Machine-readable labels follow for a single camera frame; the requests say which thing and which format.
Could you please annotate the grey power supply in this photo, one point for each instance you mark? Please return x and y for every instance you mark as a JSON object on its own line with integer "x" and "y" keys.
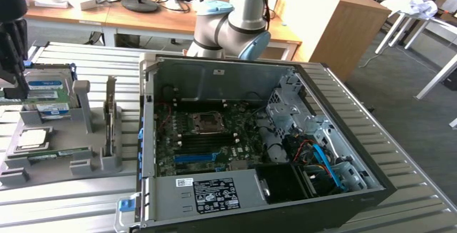
{"x": 168, "y": 198}

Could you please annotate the white metal table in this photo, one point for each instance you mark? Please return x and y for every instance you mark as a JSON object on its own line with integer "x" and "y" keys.
{"x": 438, "y": 24}

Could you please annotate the wooden desk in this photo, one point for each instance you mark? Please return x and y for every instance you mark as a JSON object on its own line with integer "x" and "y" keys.
{"x": 149, "y": 20}

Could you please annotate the metal CPU socket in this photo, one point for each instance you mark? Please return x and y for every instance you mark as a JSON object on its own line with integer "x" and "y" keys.
{"x": 208, "y": 122}

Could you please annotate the blue expansion slot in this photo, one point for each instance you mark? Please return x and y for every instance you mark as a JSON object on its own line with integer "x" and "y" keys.
{"x": 194, "y": 158}

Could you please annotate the small white box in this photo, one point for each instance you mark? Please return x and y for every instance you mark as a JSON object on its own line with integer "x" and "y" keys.
{"x": 89, "y": 4}

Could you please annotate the grey parts rack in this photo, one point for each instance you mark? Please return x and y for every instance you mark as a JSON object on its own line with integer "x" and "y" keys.
{"x": 68, "y": 136}

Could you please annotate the hard disk with blue labels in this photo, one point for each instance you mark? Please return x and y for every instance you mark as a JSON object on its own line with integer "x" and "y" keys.
{"x": 45, "y": 83}

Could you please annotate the green motherboard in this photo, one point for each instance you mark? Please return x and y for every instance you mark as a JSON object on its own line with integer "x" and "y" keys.
{"x": 168, "y": 147}

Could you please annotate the graphics card with metal bracket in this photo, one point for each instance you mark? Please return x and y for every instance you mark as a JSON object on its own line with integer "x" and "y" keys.
{"x": 110, "y": 115}

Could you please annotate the silver CPU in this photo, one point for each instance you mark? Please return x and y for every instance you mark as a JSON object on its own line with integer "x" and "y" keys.
{"x": 32, "y": 139}

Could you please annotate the black box on floor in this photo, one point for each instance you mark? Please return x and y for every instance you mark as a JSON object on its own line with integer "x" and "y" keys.
{"x": 450, "y": 81}

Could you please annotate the metal disk bay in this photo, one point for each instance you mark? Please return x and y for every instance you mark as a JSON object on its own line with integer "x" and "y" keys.
{"x": 285, "y": 109}

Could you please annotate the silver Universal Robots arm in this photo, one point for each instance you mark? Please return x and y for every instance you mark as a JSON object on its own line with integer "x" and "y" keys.
{"x": 246, "y": 8}

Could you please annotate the black open PC case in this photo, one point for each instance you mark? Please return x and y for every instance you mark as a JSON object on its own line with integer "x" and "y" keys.
{"x": 249, "y": 217}

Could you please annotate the wooden cabinet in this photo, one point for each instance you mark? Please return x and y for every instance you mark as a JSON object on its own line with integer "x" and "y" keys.
{"x": 332, "y": 26}

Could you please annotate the blue case latch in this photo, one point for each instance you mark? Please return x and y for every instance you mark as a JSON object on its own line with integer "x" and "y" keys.
{"x": 124, "y": 205}

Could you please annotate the green RAM stick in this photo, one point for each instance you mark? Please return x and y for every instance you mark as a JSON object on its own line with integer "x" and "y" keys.
{"x": 49, "y": 154}

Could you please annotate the black RAM slot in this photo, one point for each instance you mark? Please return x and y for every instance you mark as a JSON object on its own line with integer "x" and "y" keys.
{"x": 208, "y": 147}
{"x": 208, "y": 143}
{"x": 208, "y": 140}
{"x": 208, "y": 136}

